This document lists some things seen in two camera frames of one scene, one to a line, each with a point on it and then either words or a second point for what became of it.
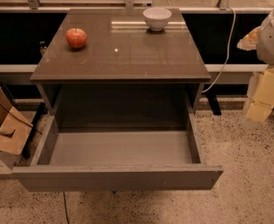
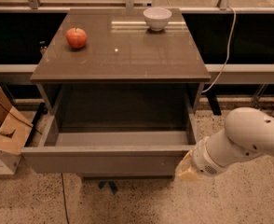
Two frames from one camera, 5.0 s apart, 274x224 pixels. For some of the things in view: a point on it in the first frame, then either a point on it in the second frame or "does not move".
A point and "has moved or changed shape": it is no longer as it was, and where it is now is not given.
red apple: x=75 y=37 does not move
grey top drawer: x=117 y=159 has moved or changed shape
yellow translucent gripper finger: x=249 y=42 → x=201 y=161
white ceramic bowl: x=157 y=19 does not move
